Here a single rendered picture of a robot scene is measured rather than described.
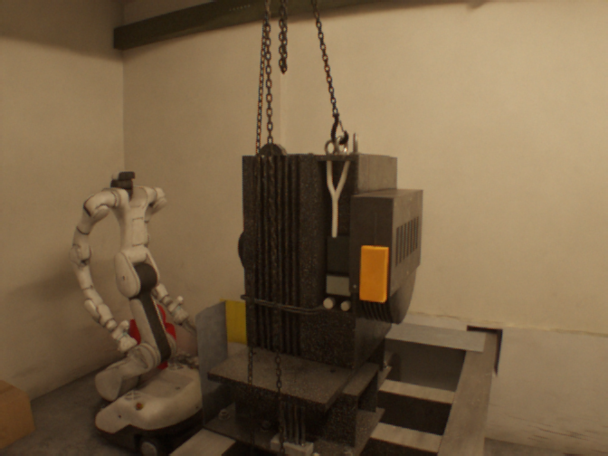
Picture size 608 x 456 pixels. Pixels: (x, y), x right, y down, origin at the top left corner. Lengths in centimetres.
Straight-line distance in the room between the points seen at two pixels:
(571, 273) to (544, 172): 56
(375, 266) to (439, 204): 128
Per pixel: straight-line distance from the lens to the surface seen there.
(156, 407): 242
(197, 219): 315
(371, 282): 127
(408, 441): 159
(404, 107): 253
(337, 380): 143
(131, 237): 237
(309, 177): 140
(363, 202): 126
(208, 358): 170
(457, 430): 168
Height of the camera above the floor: 158
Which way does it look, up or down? 9 degrees down
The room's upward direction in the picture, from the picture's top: straight up
